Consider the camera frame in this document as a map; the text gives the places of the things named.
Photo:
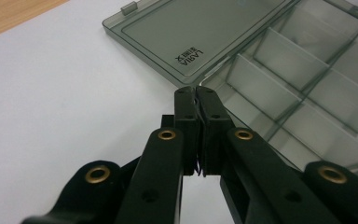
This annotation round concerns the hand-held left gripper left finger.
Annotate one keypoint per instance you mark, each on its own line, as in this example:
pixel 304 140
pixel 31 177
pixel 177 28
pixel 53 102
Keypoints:
pixel 164 174

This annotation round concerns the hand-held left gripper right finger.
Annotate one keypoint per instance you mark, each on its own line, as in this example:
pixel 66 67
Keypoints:
pixel 261 174

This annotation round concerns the grey transparent compartment box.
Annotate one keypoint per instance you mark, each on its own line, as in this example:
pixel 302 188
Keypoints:
pixel 261 62

